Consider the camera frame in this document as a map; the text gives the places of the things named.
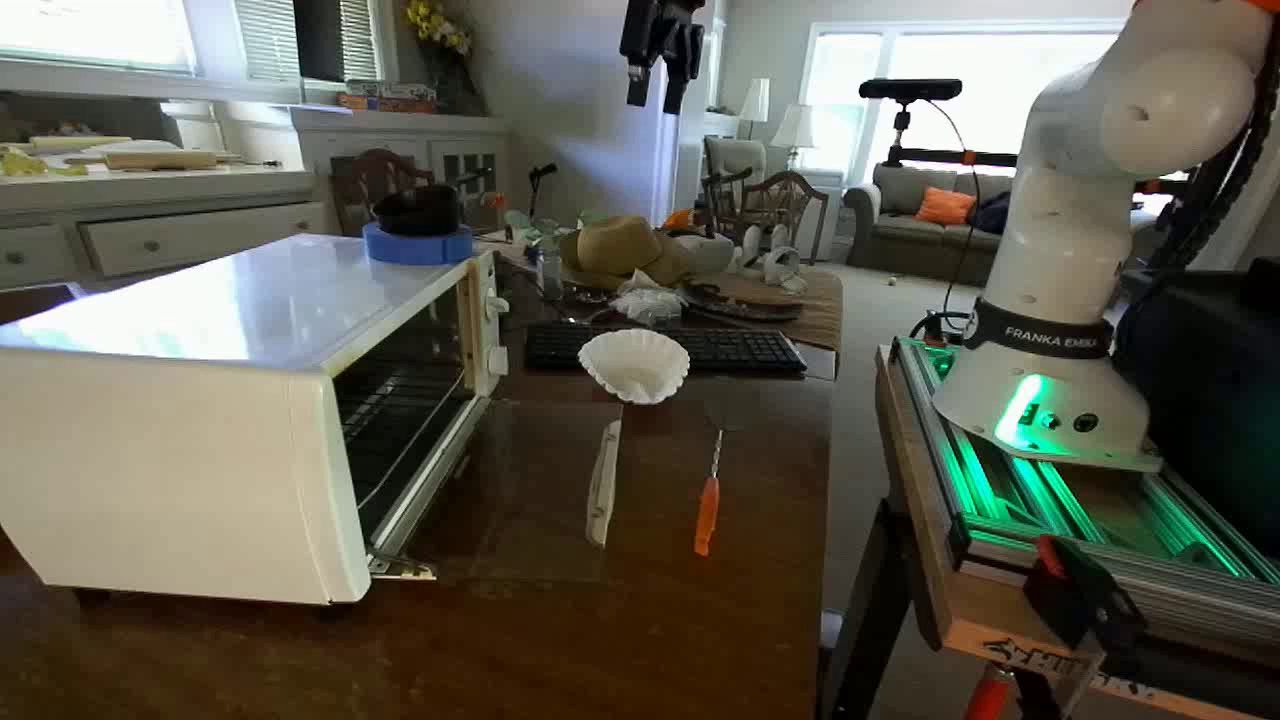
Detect white crumpled cloth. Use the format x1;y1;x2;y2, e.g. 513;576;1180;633
610;269;693;326

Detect orange handled slotted spatula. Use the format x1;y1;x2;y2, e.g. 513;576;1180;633
690;424;734;563

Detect white toaster oven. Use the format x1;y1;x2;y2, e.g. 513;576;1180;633
0;226;632;608

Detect white drawer dresser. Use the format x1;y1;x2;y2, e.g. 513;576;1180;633
0;164;331;298

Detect small black pan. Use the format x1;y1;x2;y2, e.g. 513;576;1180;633
373;181;466;243

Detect orange cushion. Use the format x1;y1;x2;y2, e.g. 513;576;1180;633
911;182;984;226

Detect white paper coffee filter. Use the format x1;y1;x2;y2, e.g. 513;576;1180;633
572;323;695;413

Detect tan hat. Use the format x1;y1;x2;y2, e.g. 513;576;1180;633
558;213;700;293

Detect black equipment box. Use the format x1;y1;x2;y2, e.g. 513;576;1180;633
1118;255;1280;567

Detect white plastic knife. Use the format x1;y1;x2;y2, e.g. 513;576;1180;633
582;417;628;553

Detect yellow flower bouquet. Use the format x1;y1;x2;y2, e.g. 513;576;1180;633
402;0;487;119

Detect black camera on stand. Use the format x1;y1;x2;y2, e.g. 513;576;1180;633
856;72;969;171

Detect white glass door cabinet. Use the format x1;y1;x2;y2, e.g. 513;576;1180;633
288;104;519;238

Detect white table lamp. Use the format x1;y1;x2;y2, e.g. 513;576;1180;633
770;101;819;171
734;72;775;140

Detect grey sofa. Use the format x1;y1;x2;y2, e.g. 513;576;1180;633
843;160;1168;293

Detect red and black clamp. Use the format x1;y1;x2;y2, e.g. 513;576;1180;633
966;533;1153;720

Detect wooden chair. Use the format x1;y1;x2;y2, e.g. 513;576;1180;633
700;164;838;269

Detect black hanging clothes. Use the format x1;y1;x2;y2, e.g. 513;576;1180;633
616;0;710;119

